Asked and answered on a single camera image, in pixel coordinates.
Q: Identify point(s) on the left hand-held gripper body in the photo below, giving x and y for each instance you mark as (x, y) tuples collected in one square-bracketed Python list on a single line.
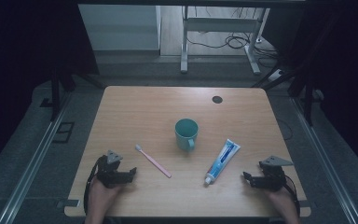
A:
[(113, 169)]

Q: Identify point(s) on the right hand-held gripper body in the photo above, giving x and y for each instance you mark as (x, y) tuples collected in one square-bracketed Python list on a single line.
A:
[(273, 174)]

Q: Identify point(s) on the pink toothbrush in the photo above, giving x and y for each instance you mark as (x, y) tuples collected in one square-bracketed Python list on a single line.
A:
[(154, 161)]

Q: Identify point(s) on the blue white toothpaste tube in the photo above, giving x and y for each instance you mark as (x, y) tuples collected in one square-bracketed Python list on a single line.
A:
[(222, 161)]

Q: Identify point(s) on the teal cup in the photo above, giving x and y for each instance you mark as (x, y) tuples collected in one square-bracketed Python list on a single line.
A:
[(186, 133)]

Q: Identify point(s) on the person's right hand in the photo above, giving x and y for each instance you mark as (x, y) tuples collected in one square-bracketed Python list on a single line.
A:
[(279, 197)]

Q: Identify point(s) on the person's left hand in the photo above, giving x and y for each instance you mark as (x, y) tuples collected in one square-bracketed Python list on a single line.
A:
[(101, 191)]

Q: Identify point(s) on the black metal stand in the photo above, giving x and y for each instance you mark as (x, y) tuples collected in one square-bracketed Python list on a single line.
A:
[(307, 99), (55, 93)]

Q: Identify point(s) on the dark round table grommet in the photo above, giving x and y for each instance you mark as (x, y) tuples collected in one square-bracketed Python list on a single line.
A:
[(217, 99)]

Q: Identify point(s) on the white power strip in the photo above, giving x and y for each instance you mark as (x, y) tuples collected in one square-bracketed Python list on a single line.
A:
[(276, 75)]

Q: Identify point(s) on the dark curtain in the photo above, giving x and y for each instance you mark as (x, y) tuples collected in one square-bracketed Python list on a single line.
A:
[(21, 62), (341, 77)]

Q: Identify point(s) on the white cabinet panel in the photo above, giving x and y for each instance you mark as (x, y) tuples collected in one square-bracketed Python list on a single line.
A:
[(121, 28)]

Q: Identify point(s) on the metal floor rail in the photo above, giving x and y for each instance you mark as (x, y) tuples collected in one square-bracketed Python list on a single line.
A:
[(31, 174), (323, 161)]

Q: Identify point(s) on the white metal desk frame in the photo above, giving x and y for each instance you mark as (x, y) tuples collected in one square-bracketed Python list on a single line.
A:
[(185, 40)]

